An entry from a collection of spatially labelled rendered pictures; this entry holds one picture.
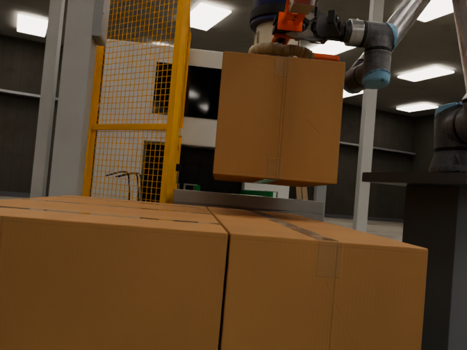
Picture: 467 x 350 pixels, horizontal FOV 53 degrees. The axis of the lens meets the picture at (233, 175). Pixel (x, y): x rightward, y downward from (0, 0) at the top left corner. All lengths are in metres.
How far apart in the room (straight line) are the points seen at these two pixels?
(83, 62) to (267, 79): 1.66
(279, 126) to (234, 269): 0.71
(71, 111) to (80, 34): 0.47
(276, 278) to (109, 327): 0.32
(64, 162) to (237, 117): 1.61
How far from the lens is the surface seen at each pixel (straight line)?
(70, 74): 2.98
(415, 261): 1.00
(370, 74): 1.65
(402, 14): 1.95
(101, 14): 3.03
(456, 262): 1.88
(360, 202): 5.30
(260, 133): 1.50
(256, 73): 1.53
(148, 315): 0.91
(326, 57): 1.97
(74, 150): 2.91
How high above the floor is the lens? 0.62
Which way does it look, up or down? 2 degrees up
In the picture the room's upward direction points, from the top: 5 degrees clockwise
